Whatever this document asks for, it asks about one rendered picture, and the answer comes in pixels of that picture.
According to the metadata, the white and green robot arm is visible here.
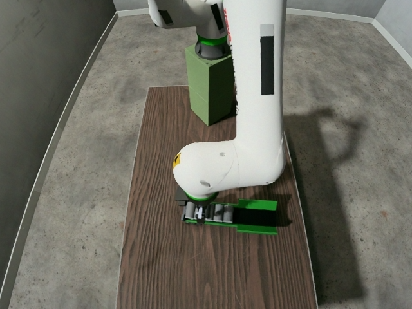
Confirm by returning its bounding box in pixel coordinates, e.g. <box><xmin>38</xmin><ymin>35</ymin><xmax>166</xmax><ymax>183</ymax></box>
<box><xmin>148</xmin><ymin>0</ymin><xmax>287</xmax><ymax>206</ymax></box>

